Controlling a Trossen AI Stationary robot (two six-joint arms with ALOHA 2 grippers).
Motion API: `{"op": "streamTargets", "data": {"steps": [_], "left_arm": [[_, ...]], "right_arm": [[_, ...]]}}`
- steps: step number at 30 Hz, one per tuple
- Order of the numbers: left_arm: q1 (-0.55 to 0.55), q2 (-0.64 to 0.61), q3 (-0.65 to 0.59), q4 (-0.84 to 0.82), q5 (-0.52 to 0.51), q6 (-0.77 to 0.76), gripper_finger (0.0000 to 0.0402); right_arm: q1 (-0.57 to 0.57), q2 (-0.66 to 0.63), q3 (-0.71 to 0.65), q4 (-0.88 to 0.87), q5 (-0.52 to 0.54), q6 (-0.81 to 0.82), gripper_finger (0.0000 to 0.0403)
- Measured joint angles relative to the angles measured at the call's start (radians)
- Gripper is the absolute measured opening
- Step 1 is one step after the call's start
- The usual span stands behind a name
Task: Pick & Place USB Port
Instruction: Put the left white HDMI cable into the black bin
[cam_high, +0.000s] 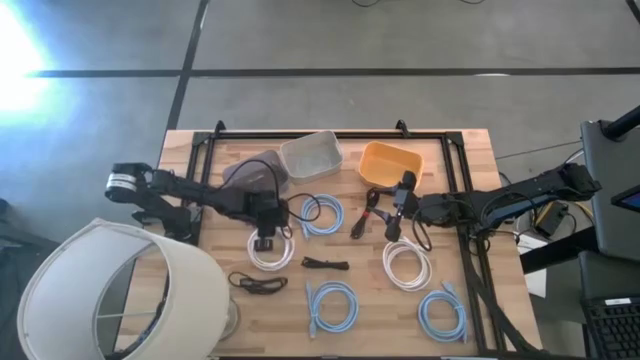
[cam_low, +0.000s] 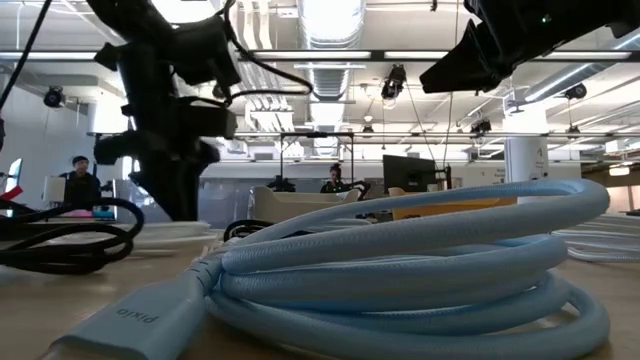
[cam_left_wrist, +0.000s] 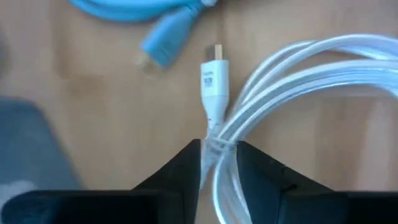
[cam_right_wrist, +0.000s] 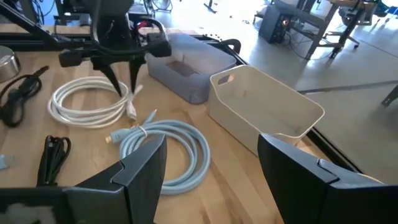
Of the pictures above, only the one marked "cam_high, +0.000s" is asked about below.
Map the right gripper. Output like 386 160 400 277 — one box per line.
384 195 424 242

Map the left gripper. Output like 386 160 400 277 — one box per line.
249 202 292 252

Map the white cable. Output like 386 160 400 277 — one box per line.
246 227 296 273
382 235 434 293

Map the black cable with red tie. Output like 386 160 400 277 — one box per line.
348 185 401 241

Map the black looped cable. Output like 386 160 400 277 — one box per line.
227 271 290 296

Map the light blue cable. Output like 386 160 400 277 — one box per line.
304 279 360 340
299 193 345 240
417 280 469 345

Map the clear plastic bin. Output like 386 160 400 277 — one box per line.
221 148 291 196

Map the yellow plastic bin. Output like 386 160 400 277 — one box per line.
355 140 425 190

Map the white lampshade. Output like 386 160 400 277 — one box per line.
16 217 231 360

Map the grey plastic bin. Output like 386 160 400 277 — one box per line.
278 129 345 185

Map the glass lamp base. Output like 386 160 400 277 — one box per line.
218 297 242 342

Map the white paper sheet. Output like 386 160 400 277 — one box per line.
513 232 550 300

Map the black power box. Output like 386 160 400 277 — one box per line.
533 201 570 237

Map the black support bar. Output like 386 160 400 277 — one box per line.
519 227 601 275

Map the dark grey monitor panel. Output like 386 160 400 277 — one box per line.
579 118 640 262

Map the small tablet screen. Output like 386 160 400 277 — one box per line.
610 183 640 214

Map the black keyboard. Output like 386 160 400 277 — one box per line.
581 294 640 360

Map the black monitor pole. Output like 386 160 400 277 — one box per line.
601 103 640 142

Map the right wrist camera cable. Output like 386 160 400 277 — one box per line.
410 207 435 253

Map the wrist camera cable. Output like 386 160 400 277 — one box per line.
410 207 435 253
218 157 322 241

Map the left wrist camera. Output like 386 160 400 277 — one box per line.
249 189 282 206

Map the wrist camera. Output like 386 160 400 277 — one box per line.
249 189 282 206
399 170 419 200

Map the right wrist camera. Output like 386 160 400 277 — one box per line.
399 170 419 200

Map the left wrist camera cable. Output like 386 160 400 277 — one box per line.
218 157 322 241

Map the black aluminium table frame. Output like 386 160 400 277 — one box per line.
185 118 544 360

